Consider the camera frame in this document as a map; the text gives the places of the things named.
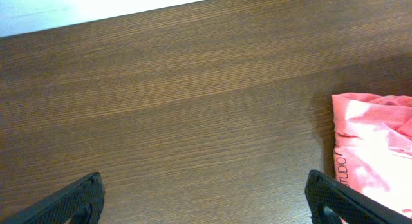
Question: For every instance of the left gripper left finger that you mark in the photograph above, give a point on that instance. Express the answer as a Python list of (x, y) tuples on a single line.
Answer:
[(80, 202)]

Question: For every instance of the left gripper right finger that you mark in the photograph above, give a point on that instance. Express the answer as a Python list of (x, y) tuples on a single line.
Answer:
[(331, 202)]

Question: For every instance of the salmon pink shirt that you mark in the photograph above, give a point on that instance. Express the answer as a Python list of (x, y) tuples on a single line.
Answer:
[(372, 152)]

